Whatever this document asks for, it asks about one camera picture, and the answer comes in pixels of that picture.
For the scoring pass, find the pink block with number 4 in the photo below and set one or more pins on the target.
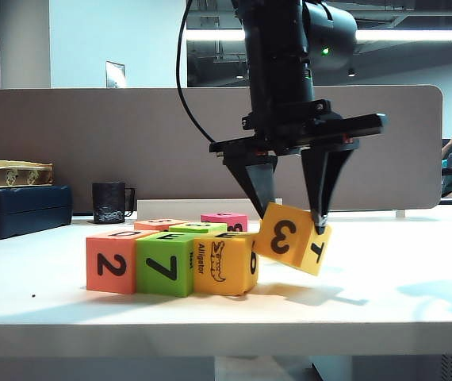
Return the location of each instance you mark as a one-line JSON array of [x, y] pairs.
[[222, 217]]

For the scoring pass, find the green block with number 7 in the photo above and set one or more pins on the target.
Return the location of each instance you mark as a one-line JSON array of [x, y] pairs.
[[146, 283]]

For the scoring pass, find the orange block with letter Y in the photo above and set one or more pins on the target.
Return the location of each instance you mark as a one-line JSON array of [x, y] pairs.
[[158, 224]]

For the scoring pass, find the navy blue case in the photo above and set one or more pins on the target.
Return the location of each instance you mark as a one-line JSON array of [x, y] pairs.
[[20, 214]]

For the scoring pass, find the ceiling light strip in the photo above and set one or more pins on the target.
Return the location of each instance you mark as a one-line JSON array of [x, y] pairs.
[[408, 35]]

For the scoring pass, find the yellow block with Alligator print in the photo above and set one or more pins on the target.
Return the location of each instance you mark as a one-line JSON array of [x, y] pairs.
[[234, 278]]

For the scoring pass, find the orange block with Queen print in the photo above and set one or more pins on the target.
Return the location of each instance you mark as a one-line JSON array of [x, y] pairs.
[[95, 246]]

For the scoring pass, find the cream ornate box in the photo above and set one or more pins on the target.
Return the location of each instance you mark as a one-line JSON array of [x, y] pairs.
[[12, 174]]

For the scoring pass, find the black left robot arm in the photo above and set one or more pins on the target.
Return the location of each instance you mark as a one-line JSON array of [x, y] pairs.
[[277, 59]]

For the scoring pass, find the brown-grey desk divider panel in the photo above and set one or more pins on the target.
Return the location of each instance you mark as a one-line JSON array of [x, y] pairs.
[[91, 139]]

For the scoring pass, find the yellow block with number 3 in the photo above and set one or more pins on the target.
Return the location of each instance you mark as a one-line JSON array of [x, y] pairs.
[[267, 226]]

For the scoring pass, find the wall sign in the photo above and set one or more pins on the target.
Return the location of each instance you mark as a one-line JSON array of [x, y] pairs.
[[116, 75]]

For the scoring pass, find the ceiling spot lamp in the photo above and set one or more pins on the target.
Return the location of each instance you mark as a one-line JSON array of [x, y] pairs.
[[351, 73]]

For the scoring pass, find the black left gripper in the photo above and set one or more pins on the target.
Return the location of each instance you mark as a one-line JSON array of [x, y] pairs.
[[289, 131]]

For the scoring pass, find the green block with letter D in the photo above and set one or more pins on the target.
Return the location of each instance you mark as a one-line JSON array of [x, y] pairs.
[[198, 227]]

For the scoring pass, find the black mug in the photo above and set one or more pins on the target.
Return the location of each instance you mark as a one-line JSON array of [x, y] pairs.
[[109, 202]]

